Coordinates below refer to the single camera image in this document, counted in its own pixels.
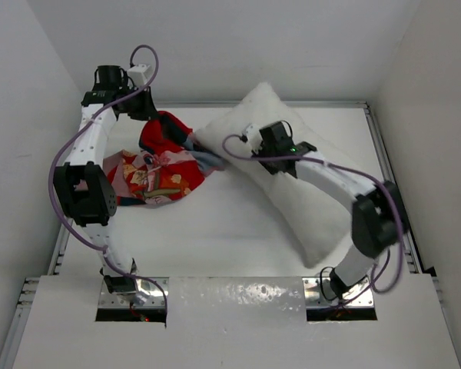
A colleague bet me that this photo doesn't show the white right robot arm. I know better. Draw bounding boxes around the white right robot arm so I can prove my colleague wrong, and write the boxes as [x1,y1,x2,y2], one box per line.
[254,121,408,301]

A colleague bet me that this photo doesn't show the metal base plate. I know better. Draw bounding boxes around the metal base plate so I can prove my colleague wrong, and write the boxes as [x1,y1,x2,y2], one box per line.
[98,279,165,308]
[303,275,374,309]

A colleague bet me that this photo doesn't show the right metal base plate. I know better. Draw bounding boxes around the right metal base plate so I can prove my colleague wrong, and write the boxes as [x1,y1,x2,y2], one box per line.
[303,275,374,309]

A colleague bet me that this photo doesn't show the red patterned pillowcase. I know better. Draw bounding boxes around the red patterned pillowcase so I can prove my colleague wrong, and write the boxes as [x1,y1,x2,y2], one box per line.
[103,111,224,207]

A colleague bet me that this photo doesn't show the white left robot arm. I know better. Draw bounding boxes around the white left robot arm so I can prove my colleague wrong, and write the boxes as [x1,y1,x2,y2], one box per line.
[51,64,157,307]

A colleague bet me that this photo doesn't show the aluminium table frame rail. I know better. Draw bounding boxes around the aluminium table frame rail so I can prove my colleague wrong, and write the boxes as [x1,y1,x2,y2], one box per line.
[364,104,423,274]

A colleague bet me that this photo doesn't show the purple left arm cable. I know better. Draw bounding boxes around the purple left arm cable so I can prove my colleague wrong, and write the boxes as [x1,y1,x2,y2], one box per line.
[48,45,170,320]

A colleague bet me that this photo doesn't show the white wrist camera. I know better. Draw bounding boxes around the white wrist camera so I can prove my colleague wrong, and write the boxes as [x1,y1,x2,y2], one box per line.
[127,64,152,88]
[242,124,262,151]

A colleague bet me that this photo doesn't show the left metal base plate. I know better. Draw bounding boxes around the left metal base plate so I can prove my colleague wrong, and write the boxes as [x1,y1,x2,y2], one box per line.
[98,279,165,308]

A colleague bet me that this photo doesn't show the white pillow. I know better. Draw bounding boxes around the white pillow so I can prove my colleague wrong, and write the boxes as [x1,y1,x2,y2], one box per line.
[195,82,358,268]

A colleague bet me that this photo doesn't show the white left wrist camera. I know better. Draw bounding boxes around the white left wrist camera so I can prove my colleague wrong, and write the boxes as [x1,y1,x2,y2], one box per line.
[127,64,152,88]

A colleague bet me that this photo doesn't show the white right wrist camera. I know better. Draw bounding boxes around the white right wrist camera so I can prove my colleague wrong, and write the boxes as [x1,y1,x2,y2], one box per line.
[242,124,262,151]

